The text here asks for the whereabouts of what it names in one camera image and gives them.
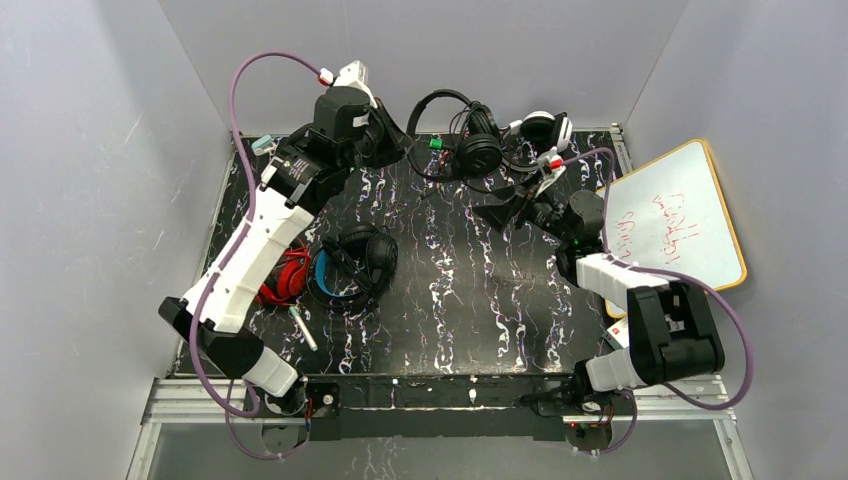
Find white green marker pen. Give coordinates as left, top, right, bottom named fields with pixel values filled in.
left=288, top=305, right=318, bottom=352

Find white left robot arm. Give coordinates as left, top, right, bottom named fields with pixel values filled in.
left=158, top=60, right=412, bottom=398

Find blue black headphones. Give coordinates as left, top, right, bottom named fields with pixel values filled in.
left=307, top=222, right=399, bottom=313

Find small white red box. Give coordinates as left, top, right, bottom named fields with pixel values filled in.
left=603, top=318, right=630, bottom=350

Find white headphones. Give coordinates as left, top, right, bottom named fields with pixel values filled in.
left=501, top=110, right=573, bottom=173

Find yellow framed whiteboard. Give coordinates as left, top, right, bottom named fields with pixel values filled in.
left=605, top=139, right=748, bottom=291

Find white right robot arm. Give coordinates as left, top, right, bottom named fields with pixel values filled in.
left=472, top=151, right=725, bottom=403

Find mint eraser block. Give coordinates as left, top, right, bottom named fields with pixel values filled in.
left=251, top=134, right=275, bottom=156

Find red headphones with cable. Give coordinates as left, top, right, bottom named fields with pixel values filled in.
left=256, top=246, right=311, bottom=306

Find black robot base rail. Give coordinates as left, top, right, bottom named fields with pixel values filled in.
left=295, top=373, right=594, bottom=441

